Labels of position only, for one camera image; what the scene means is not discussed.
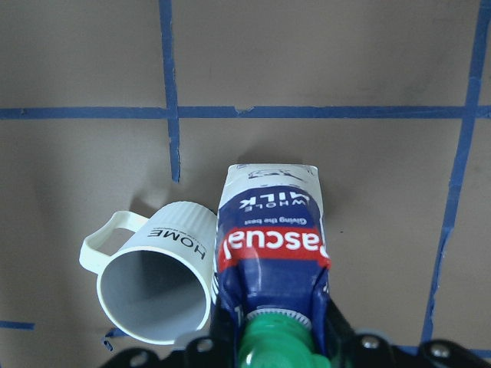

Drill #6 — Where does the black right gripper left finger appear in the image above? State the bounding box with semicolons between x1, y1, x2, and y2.
169;299;245;368

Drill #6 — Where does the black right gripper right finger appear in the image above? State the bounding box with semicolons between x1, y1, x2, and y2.
325;294;400;368

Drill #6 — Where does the white ribbed mug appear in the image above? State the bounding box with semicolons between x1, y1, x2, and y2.
79;201;216;346

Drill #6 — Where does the blue white milk carton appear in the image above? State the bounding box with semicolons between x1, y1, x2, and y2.
215;163;331;367

